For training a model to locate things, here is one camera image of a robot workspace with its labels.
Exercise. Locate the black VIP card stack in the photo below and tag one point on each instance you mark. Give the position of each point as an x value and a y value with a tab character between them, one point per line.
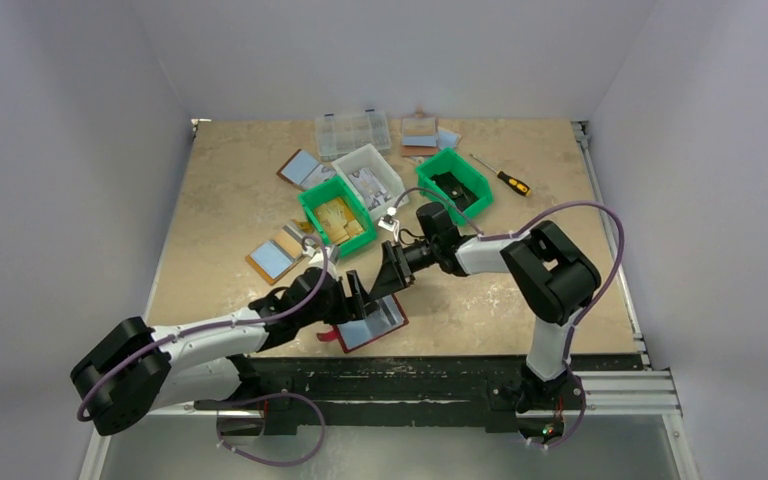
458	192

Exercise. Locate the green bin with black cards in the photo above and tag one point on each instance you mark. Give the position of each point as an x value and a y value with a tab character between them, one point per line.
448	160

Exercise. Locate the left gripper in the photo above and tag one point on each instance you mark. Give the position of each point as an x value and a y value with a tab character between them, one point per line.
361	304

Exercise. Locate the brown open card holder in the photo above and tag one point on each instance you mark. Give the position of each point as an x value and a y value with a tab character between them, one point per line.
303	171

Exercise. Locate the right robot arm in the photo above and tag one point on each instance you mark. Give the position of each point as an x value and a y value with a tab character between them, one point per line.
556	280

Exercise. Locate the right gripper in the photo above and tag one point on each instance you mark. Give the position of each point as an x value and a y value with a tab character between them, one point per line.
399	263

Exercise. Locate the white plastic bin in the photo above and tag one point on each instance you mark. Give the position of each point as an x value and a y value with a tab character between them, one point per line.
368	156

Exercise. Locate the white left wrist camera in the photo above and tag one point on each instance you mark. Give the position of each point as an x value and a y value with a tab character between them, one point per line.
324	258

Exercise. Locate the yellow black screwdriver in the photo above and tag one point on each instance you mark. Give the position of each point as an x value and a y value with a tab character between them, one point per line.
515	184

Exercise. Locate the silver VIP card stack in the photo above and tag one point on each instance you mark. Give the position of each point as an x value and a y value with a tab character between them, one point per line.
370	189

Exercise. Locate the aluminium frame rail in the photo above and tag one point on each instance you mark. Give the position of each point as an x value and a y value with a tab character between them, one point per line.
632	393

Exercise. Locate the green bin with gold cards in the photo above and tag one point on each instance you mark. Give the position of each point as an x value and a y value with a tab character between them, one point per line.
337	187

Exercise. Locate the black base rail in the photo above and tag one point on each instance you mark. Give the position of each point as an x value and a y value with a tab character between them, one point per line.
417	391

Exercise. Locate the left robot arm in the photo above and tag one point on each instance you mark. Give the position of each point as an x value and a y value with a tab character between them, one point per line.
137	368

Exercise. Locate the tan open card holder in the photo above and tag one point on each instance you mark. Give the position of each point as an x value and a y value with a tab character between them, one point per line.
281	252

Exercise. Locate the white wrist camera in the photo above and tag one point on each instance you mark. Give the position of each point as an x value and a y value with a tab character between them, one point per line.
389	222
324	258

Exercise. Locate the clear compartment organizer box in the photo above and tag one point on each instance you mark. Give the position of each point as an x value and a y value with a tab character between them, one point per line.
340	134

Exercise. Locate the red card holder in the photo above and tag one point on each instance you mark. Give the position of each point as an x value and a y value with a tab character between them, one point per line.
354	335

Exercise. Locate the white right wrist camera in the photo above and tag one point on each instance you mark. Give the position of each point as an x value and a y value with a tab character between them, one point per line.
389	222

